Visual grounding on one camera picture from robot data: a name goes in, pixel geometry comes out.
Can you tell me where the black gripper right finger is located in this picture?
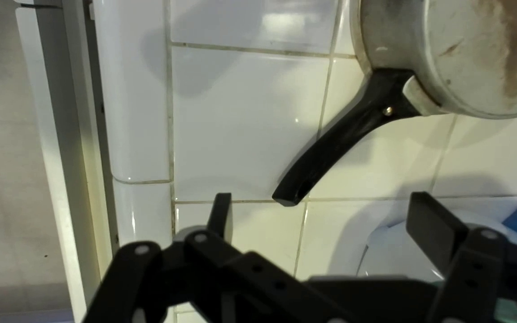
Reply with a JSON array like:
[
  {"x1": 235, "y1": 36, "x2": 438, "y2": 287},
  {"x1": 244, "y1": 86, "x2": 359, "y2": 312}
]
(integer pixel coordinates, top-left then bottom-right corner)
[{"x1": 405, "y1": 190, "x2": 517, "y2": 323}]

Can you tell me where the white open counter drawer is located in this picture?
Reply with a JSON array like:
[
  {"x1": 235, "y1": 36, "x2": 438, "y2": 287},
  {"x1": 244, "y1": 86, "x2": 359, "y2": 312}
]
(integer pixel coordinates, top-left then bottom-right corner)
[{"x1": 12, "y1": 0, "x2": 118, "y2": 323}]

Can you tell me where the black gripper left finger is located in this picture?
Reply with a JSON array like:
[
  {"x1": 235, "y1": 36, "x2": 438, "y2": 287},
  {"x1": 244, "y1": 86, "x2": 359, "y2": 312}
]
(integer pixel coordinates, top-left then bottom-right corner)
[{"x1": 84, "y1": 190, "x2": 355, "y2": 323}]

